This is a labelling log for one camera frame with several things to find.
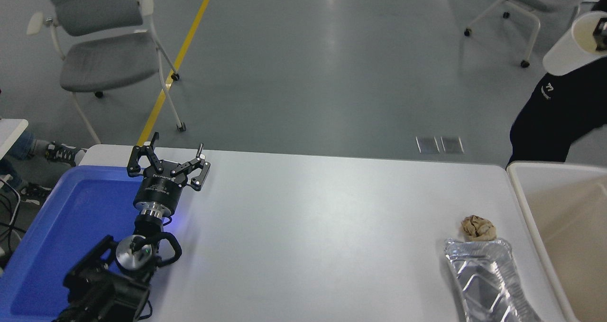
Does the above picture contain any person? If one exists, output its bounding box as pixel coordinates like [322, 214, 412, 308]
[0, 132, 87, 205]
[507, 59, 607, 165]

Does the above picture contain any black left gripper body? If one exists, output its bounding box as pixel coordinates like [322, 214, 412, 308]
[133, 167, 187, 214]

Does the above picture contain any grey chair with armrests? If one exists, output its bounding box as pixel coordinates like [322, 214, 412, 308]
[27, 0, 186, 145]

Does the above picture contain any blue plastic tray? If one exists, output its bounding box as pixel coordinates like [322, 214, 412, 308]
[0, 165, 146, 322]

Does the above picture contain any small white table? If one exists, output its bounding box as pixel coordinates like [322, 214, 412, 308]
[0, 118, 28, 159]

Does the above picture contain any large pale bin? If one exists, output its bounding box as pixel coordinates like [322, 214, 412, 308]
[506, 161, 607, 322]

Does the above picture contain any silver foil tray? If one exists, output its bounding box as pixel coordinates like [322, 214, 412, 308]
[444, 237, 541, 322]

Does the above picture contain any white paper cup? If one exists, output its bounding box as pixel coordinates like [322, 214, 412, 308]
[543, 11, 607, 76]

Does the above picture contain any white cable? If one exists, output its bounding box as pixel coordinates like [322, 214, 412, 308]
[0, 176, 22, 232]

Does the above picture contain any crumpled tan paper ball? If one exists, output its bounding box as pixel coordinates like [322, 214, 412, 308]
[461, 213, 498, 241]

